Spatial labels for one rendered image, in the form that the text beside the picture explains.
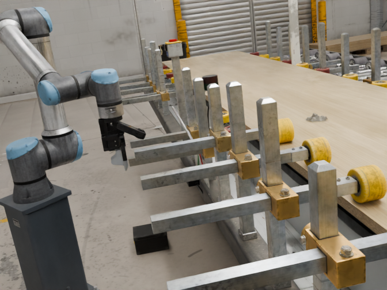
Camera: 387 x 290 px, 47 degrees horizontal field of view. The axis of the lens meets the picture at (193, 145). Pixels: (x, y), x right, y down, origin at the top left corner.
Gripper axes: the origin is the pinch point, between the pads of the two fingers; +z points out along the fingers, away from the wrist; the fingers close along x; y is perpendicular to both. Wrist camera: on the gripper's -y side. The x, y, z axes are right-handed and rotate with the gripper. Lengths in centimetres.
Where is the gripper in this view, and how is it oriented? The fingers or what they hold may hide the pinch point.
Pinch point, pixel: (126, 167)
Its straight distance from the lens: 169.6
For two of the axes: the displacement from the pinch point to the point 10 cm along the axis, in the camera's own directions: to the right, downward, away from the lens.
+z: 1.2, 9.5, 3.0
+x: 2.0, 2.7, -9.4
